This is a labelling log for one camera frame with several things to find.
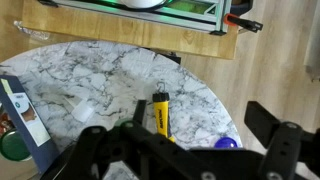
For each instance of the navy open cardboard box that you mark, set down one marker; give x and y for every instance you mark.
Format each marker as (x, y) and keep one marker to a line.
(43, 156)

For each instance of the blue bottle cap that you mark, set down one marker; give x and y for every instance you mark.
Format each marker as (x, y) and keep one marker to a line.
(226, 143)

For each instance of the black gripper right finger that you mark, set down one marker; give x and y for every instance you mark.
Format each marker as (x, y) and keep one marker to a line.
(283, 146)

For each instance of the clear plastic piece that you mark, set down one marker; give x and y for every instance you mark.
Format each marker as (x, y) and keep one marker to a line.
(81, 111)

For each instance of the yellow black flashlight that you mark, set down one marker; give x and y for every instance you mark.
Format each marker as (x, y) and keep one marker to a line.
(161, 113)

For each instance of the clear plastic bag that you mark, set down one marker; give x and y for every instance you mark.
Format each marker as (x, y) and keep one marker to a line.
(30, 31)

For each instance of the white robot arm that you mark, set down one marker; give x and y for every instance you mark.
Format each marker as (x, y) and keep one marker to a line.
(143, 2)

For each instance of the green lidded jar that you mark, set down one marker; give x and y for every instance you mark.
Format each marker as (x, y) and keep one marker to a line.
(13, 146)

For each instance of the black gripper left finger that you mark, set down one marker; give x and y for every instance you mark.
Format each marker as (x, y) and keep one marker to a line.
(100, 146)

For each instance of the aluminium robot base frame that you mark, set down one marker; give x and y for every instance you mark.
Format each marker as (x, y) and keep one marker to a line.
(186, 16)

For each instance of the orange black clamp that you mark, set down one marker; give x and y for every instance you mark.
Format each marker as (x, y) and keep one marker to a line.
(243, 22)

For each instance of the light wooden platform board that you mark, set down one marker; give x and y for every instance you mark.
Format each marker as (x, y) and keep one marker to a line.
(100, 30)

